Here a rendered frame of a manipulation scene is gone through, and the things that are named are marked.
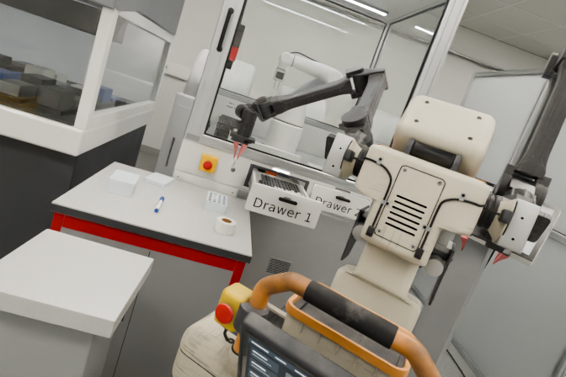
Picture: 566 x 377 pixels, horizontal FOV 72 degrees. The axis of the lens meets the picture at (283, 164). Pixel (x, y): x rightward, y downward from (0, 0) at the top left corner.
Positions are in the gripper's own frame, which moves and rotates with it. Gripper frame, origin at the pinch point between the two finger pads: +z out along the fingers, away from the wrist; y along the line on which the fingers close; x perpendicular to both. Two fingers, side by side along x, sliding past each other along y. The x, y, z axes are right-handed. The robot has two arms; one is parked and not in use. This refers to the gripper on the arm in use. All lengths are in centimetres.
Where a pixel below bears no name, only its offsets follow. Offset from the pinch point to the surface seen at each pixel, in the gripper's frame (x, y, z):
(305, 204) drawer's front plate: 12.6, -30.6, 6.8
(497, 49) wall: -335, -288, -164
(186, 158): -21.4, 19.7, 12.8
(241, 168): -21.4, -5.2, 9.5
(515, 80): -139, -195, -96
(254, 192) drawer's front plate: 12.4, -10.4, 8.0
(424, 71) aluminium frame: -23, -70, -60
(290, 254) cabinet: -20, -42, 43
